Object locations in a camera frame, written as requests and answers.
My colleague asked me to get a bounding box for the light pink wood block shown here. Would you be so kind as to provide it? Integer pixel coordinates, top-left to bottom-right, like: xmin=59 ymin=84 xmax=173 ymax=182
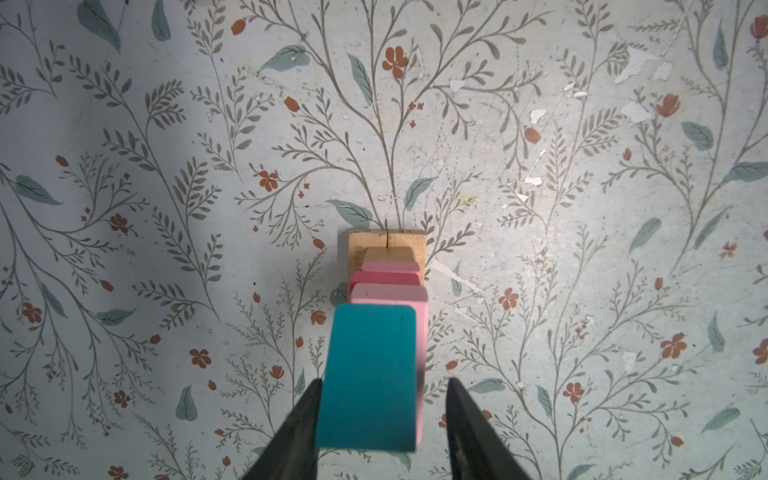
xmin=350 ymin=282 xmax=429 ymax=446

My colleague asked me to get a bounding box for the dark pink rectangular block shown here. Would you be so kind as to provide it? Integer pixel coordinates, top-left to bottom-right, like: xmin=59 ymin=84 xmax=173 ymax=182
xmin=349 ymin=271 xmax=422 ymax=293

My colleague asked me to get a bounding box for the arched natural wood block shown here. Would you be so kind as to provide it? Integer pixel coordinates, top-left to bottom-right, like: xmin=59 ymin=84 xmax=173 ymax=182
xmin=363 ymin=247 xmax=416 ymax=263

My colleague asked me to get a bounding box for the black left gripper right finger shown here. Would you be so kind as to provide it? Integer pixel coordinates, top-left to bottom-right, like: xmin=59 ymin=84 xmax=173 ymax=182
xmin=445 ymin=378 xmax=529 ymax=480

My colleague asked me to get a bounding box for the teal wood block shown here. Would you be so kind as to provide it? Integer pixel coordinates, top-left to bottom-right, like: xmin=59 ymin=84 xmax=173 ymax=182
xmin=316 ymin=304 xmax=417 ymax=452

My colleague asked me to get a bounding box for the engraved rectangular wood block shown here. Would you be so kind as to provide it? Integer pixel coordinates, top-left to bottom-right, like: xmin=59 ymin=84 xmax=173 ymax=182
xmin=347 ymin=229 xmax=427 ymax=284

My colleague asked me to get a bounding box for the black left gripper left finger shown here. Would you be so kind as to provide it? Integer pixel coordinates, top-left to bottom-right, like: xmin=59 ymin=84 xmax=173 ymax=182
xmin=242 ymin=379 xmax=323 ymax=480

